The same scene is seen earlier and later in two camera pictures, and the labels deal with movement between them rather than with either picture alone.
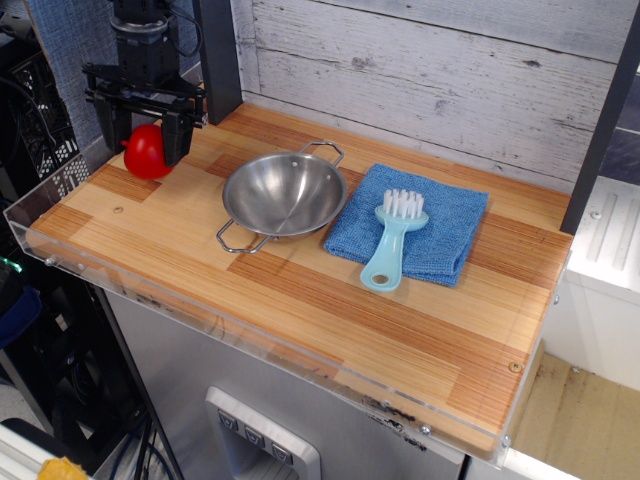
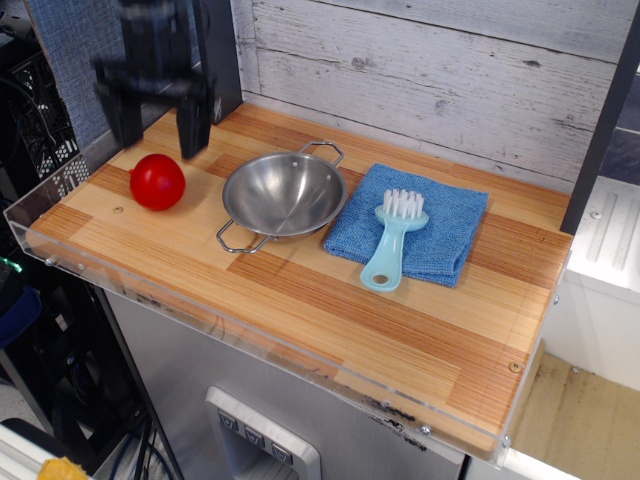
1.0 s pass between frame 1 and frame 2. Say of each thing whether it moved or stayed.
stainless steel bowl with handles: stayed
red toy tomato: moved
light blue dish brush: stayed
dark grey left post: stayed
